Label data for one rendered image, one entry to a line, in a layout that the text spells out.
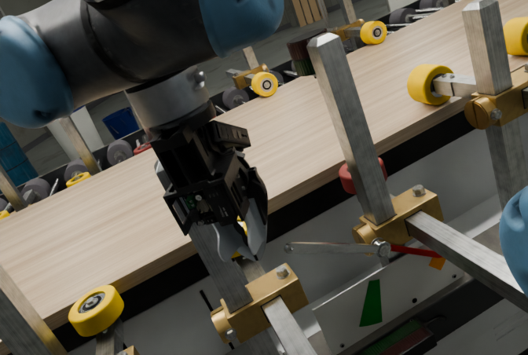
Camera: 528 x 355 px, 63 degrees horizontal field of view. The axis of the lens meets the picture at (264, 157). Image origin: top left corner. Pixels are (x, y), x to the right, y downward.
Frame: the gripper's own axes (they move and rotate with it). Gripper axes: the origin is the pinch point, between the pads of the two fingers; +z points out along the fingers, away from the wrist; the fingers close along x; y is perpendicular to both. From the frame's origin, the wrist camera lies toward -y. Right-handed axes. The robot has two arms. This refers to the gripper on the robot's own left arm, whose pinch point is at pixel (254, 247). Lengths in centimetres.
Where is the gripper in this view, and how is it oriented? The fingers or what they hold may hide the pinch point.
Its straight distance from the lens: 55.5
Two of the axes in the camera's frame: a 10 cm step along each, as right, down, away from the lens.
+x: 9.2, -2.8, -2.7
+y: -1.3, 4.5, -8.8
